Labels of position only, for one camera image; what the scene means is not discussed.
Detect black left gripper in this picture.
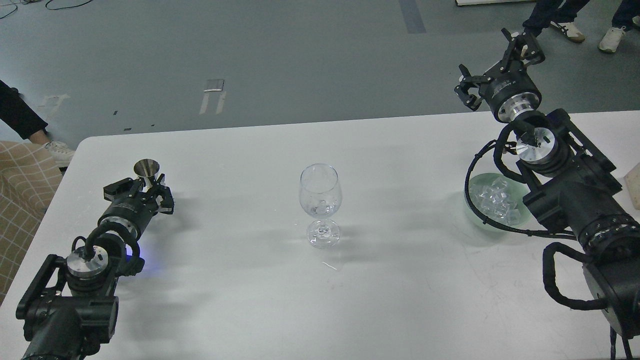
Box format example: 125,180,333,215
97,173,175,240

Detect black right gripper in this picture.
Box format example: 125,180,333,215
454,28,546,124

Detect steel double jigger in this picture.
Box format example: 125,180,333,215
133,158,160,193

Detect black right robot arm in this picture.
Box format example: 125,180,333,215
454,28,640,360

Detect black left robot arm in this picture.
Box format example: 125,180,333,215
16,173,175,360

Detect clear ice cubes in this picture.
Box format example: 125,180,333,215
468,173,530,228

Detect clear wine glass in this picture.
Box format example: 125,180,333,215
298,162,343,249

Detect white sneaker with dark stripes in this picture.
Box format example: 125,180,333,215
550,21,586,44

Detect white grey sneaker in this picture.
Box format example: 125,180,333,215
43,141,76,167

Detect beige checkered cloth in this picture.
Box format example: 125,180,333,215
0,140,63,301

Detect light green bowl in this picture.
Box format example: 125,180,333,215
463,172,534,233

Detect person in black clothes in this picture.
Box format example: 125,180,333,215
0,81,51,145

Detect wooden block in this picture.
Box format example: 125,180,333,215
624,162,640,210

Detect black floor cable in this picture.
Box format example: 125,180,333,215
0,0,93,18

